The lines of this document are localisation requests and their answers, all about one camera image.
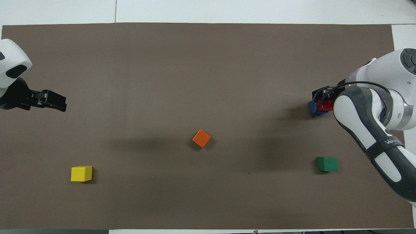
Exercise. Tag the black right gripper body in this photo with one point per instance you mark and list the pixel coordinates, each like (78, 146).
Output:
(339, 85)

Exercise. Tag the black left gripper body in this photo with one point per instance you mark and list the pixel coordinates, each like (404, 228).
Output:
(14, 97)

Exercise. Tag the red wooden block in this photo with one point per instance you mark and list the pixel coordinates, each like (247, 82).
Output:
(326, 106)

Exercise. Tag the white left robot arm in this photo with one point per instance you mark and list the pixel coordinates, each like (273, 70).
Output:
(9, 61)

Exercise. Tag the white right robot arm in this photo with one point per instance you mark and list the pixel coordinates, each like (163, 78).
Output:
(373, 123)

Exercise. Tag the blue wooden block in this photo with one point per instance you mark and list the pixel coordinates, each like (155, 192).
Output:
(313, 109)

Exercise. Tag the green wooden block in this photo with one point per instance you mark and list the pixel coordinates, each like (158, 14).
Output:
(327, 164)

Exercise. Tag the yellow wooden block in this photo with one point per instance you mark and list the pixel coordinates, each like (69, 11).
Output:
(81, 174)

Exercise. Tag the orange wooden block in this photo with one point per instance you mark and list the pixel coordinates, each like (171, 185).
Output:
(201, 139)

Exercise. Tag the brown table mat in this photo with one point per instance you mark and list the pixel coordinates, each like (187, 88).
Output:
(195, 65)

